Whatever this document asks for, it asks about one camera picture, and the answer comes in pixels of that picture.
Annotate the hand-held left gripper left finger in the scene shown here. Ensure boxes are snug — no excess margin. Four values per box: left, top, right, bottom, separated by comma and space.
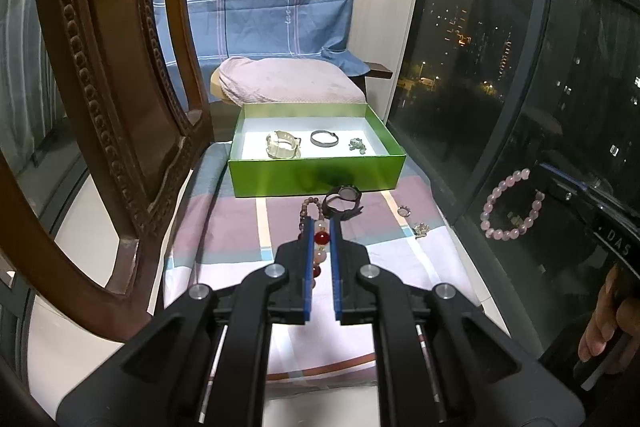
56, 217, 317, 427

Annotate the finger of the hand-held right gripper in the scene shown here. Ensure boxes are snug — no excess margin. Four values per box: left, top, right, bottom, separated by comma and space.
547, 184, 608, 218
539, 162, 603, 195

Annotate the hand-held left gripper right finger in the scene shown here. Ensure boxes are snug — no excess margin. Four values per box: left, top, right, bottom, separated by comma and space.
330, 216, 586, 427

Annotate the brown and red bead bracelet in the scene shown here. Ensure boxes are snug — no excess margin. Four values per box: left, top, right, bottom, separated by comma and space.
298, 198, 333, 292

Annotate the pink bead bracelet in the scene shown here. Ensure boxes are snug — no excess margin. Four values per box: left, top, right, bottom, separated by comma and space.
480, 168, 546, 242

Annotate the green cardboard box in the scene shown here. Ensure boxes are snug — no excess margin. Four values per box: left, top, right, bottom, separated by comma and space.
227, 103, 407, 198

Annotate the cream wrist watch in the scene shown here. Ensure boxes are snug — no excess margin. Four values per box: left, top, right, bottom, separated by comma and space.
265, 130, 305, 159

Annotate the person's right hand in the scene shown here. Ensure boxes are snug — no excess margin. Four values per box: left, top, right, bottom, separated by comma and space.
577, 267, 630, 375

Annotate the black wrist watch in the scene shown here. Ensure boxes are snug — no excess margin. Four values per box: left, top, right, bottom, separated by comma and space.
322, 185, 365, 221

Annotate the pink pillow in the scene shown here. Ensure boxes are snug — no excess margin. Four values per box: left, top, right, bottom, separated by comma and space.
210, 57, 368, 105

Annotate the white cabinet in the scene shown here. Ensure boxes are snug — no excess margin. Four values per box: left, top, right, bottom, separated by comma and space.
345, 0, 423, 122

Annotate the carved wooden chair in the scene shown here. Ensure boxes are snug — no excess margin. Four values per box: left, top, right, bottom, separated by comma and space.
0, 0, 216, 343

